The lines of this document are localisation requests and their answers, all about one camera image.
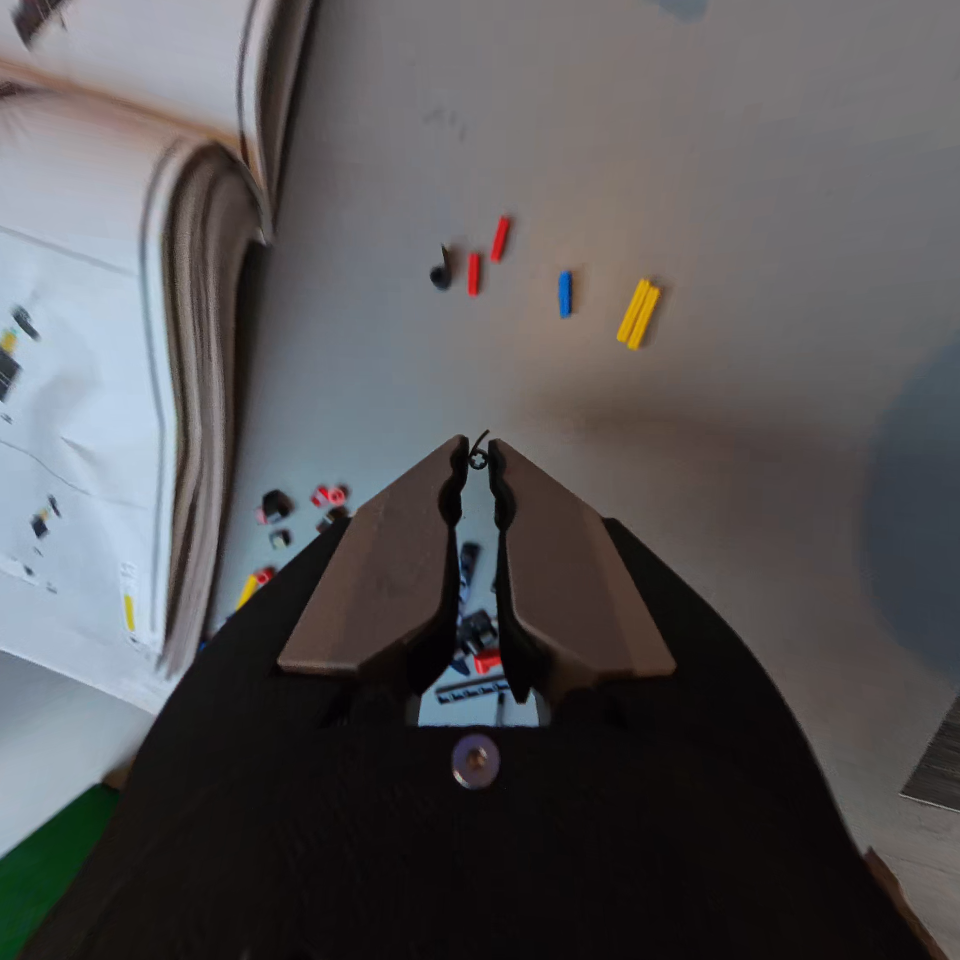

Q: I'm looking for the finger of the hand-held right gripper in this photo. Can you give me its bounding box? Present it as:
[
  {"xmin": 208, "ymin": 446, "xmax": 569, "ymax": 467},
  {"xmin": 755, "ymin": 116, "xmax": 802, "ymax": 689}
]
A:
[{"xmin": 900, "ymin": 696, "xmax": 960, "ymax": 813}]

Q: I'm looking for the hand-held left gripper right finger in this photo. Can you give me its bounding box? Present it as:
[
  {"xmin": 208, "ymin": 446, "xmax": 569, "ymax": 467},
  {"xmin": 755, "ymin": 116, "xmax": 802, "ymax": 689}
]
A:
[{"xmin": 487, "ymin": 438, "xmax": 678, "ymax": 708}]

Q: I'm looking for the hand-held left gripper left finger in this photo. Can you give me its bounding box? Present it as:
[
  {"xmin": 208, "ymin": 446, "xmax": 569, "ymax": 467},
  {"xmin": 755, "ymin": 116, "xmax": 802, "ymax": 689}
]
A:
[{"xmin": 276, "ymin": 435, "xmax": 470, "ymax": 696}]

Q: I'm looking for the pile of small toy bricks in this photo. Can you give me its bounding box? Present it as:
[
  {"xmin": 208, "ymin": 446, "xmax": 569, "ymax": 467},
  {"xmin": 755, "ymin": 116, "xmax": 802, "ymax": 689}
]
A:
[{"xmin": 202, "ymin": 483, "xmax": 511, "ymax": 706}]

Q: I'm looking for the instruction booklet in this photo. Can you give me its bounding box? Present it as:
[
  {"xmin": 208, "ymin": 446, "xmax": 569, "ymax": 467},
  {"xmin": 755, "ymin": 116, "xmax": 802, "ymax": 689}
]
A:
[{"xmin": 0, "ymin": 0, "xmax": 320, "ymax": 676}]

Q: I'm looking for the green plastic bin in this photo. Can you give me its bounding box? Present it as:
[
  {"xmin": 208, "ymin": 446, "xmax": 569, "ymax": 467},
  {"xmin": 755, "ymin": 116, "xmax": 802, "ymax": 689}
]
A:
[{"xmin": 0, "ymin": 783, "xmax": 125, "ymax": 960}]

